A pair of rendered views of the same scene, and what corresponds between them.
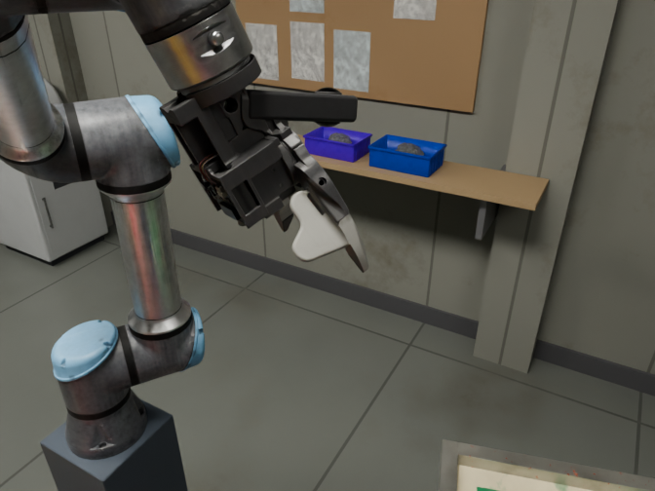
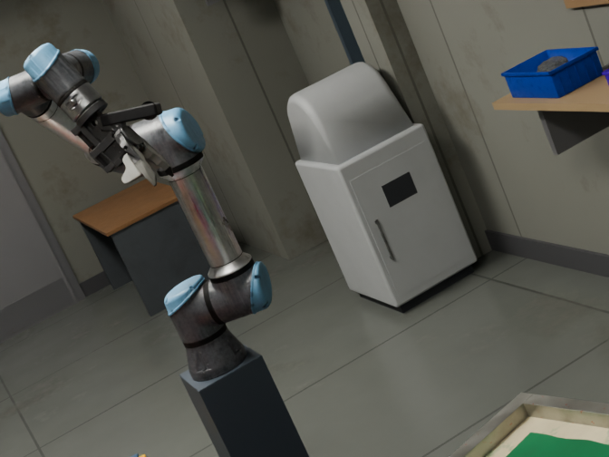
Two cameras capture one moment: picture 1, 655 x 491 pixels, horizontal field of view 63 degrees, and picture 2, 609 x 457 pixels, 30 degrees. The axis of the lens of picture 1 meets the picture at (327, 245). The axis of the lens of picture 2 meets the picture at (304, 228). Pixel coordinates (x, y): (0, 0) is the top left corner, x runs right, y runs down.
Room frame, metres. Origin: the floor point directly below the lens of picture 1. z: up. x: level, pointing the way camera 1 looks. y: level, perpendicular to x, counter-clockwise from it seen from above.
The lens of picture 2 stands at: (-0.98, -1.66, 2.16)
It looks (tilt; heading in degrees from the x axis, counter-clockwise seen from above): 15 degrees down; 43
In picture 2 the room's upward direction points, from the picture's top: 24 degrees counter-clockwise
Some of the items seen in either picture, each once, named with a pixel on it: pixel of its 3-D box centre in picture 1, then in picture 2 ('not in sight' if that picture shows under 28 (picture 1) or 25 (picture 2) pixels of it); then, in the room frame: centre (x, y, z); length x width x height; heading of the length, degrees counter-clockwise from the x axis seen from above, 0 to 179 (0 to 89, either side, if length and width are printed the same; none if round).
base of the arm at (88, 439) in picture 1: (102, 410); (211, 348); (0.75, 0.44, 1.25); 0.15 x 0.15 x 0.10
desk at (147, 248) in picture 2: not in sight; (146, 244); (4.22, 4.80, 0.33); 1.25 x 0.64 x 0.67; 61
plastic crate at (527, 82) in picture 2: not in sight; (552, 72); (2.89, 0.46, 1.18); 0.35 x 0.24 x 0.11; 61
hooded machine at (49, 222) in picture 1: (36, 169); (374, 183); (3.66, 2.12, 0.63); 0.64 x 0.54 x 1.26; 61
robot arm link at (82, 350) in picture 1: (94, 363); (194, 306); (0.76, 0.43, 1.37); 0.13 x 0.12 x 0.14; 117
